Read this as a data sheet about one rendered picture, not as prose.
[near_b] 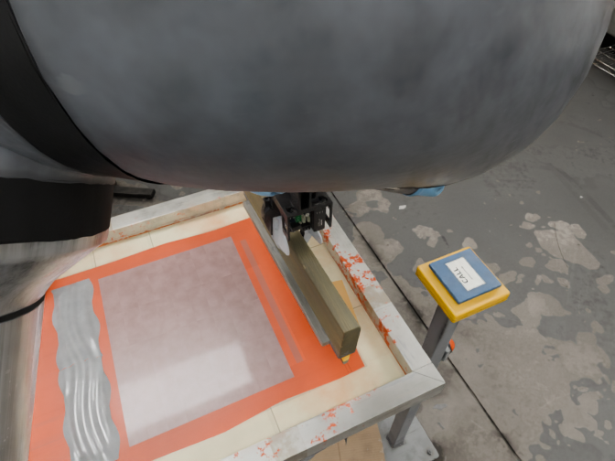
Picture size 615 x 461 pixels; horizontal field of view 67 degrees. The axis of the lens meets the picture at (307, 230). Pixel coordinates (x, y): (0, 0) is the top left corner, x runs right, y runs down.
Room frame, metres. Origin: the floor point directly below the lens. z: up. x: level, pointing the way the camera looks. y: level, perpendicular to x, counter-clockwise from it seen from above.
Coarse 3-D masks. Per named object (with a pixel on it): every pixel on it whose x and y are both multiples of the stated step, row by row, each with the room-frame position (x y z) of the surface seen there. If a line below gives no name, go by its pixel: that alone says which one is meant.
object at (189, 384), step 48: (288, 288) 0.51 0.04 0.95; (192, 336) 0.41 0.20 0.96; (240, 336) 0.41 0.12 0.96; (48, 384) 0.32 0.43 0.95; (144, 384) 0.32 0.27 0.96; (192, 384) 0.32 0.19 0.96; (240, 384) 0.32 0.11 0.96; (288, 384) 0.32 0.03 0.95; (48, 432) 0.25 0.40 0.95; (144, 432) 0.25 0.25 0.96; (192, 432) 0.25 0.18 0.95
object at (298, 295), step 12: (252, 216) 0.62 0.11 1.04; (264, 228) 0.59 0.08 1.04; (264, 240) 0.56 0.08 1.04; (276, 252) 0.53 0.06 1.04; (276, 264) 0.50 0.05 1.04; (288, 276) 0.47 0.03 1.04; (300, 300) 0.43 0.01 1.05; (312, 312) 0.40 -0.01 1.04; (312, 324) 0.38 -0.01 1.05; (324, 336) 0.36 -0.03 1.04
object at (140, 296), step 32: (128, 256) 0.59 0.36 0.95; (160, 256) 0.59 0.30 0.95; (192, 256) 0.59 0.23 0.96; (224, 256) 0.59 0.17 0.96; (256, 256) 0.59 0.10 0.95; (96, 288) 0.51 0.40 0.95; (128, 288) 0.51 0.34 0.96; (160, 288) 0.51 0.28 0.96; (192, 288) 0.51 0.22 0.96; (224, 288) 0.51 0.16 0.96; (128, 320) 0.44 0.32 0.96; (160, 320) 0.44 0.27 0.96; (192, 320) 0.44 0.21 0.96
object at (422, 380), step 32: (224, 192) 0.74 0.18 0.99; (128, 224) 0.65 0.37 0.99; (160, 224) 0.67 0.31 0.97; (352, 256) 0.56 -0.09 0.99; (352, 288) 0.51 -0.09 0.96; (384, 320) 0.42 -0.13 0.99; (416, 352) 0.36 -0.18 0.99; (384, 384) 0.31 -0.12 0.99; (416, 384) 0.31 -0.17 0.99; (320, 416) 0.26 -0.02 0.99; (352, 416) 0.26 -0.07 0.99; (384, 416) 0.26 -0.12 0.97; (256, 448) 0.21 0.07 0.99; (288, 448) 0.21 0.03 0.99; (320, 448) 0.22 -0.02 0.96
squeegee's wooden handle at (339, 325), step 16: (256, 208) 0.62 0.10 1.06; (272, 240) 0.56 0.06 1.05; (304, 240) 0.51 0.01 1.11; (288, 256) 0.49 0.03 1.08; (304, 256) 0.47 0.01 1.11; (304, 272) 0.44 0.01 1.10; (320, 272) 0.44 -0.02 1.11; (304, 288) 0.44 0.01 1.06; (320, 288) 0.41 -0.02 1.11; (320, 304) 0.39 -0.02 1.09; (336, 304) 0.38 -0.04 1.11; (320, 320) 0.38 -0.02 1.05; (336, 320) 0.35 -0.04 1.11; (352, 320) 0.35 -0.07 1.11; (336, 336) 0.34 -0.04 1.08; (352, 336) 0.33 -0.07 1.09; (336, 352) 0.33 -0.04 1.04; (352, 352) 0.34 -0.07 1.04
